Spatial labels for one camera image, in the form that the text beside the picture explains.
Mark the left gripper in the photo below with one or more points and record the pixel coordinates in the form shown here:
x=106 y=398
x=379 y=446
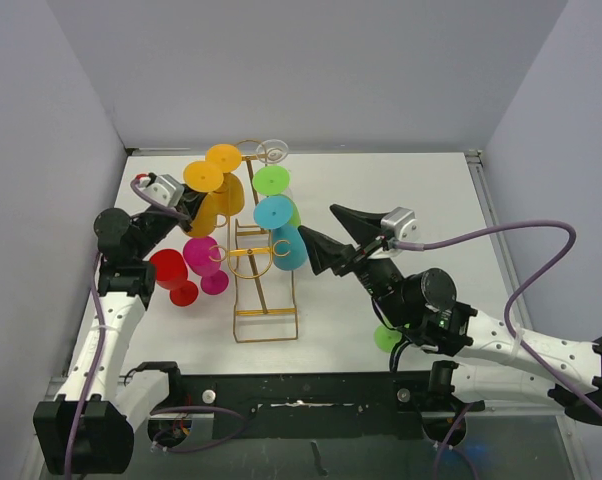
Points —
x=187 y=209

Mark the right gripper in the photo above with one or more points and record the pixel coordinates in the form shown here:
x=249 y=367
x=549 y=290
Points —
x=326 y=250

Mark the orange goblet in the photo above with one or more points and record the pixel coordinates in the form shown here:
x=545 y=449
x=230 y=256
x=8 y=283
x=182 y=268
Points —
x=229 y=197
x=204 y=178

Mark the cyan goblet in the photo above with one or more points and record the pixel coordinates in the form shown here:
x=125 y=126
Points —
x=279 y=215

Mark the red goblet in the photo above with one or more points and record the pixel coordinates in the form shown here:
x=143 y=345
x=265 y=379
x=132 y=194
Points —
x=172 y=275

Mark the light green goblet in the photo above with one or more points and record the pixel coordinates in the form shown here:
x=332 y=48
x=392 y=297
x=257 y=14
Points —
x=275 y=180

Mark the clear wine glass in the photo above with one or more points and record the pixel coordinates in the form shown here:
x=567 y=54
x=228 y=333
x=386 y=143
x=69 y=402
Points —
x=272 y=152

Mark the green goblet front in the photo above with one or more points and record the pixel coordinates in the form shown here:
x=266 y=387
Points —
x=386 y=339

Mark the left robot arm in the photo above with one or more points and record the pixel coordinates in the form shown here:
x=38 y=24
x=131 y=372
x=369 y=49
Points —
x=90 y=425

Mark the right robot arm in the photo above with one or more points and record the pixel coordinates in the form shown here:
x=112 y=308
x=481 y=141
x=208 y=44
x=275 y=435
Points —
x=481 y=357

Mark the magenta goblet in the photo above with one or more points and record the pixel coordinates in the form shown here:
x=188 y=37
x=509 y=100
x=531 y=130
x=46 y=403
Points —
x=203 y=258

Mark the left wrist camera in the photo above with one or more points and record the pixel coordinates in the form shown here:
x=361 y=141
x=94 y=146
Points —
x=163 y=190

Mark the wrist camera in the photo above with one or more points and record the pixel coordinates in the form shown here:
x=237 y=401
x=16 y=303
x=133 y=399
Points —
x=163 y=190
x=398 y=225

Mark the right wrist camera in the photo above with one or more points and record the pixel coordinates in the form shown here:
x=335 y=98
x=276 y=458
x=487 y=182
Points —
x=398 y=225

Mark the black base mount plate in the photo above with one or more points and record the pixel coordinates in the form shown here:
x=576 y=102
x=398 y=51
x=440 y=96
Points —
x=315 y=406

